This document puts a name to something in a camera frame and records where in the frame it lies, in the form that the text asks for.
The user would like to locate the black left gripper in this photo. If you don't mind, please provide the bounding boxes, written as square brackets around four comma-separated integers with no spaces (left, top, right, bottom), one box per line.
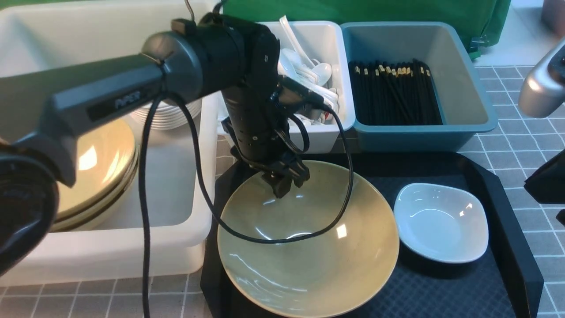
[221,82,310,198]

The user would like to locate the yellow noodle bowl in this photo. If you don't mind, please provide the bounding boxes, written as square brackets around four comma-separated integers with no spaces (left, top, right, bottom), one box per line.
[217,160,399,318]

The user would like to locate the white square sauce dish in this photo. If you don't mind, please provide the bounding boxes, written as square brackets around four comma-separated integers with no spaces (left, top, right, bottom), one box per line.
[393,183,489,264]

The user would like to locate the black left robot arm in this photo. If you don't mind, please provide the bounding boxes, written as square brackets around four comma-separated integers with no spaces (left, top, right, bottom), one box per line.
[1,11,309,274]

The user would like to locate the pile of white spoons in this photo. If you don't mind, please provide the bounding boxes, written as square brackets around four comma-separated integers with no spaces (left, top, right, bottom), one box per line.
[277,16,339,113]

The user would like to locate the pile of black chopsticks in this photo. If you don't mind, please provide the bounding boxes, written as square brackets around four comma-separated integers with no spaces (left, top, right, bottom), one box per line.
[348,59,444,125]

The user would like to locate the stack of white sauce dishes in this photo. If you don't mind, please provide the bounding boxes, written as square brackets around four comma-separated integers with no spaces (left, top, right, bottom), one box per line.
[129,99,202,130]

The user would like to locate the white spoon bin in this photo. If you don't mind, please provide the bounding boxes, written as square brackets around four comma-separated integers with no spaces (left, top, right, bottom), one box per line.
[218,20,356,155]

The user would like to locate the lower stacked yellow bowls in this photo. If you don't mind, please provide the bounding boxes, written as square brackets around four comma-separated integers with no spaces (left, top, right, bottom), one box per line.
[51,147,139,233]

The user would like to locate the green fabric bag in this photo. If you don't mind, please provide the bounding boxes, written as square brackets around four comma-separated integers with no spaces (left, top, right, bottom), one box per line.
[222,0,511,60]

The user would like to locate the large white plastic tub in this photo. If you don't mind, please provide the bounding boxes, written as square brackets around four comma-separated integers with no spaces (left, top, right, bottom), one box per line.
[1,0,211,286]

